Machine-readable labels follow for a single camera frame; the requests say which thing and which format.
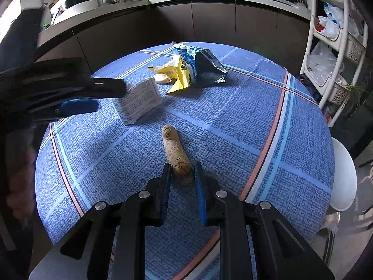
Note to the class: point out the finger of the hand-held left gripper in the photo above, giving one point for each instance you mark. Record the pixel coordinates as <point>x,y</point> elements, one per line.
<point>78,106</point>
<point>102,87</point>

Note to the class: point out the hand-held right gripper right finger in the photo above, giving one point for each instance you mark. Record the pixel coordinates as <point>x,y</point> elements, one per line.
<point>201,201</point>

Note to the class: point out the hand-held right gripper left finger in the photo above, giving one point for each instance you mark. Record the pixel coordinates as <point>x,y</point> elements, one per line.
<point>165,192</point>

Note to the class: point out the white printed paper box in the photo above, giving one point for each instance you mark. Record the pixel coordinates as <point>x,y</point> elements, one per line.
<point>140,102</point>

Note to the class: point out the brown ginger root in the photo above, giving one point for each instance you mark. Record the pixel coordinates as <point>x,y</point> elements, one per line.
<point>174,151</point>

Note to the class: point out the yellow snack bag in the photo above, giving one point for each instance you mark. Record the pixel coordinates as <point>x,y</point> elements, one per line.
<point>179,75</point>

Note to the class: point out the dark blue snack bag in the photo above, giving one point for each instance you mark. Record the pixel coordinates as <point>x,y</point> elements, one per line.
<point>208,70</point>

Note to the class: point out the person's left forearm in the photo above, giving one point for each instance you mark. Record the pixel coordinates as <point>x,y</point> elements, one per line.
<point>19,180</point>

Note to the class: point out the white countertop cooker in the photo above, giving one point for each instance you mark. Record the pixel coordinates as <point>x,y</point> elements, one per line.
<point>75,3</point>

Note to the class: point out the blue plaid tablecloth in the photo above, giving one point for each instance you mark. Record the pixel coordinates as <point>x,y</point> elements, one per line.
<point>233,128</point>

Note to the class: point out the dark kitchen counter cabinet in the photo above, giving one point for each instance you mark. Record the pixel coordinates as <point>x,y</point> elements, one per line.
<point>204,20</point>

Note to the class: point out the clear plastic bag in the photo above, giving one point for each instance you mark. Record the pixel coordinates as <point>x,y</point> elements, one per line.
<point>330,221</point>

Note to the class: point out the translucent white plastic bags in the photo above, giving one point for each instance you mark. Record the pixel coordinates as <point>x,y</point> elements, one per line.
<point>323,61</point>

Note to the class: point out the green leafy plant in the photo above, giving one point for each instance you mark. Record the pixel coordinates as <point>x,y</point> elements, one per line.
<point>355,90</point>

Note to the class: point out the small seasoning bottles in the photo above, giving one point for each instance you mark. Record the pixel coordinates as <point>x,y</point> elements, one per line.
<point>301,1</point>

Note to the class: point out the white and blue plastic bags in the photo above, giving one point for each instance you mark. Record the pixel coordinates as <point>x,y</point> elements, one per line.
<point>335,20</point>

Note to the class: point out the white storage rack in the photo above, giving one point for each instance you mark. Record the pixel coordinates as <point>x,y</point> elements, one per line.
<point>346,20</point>

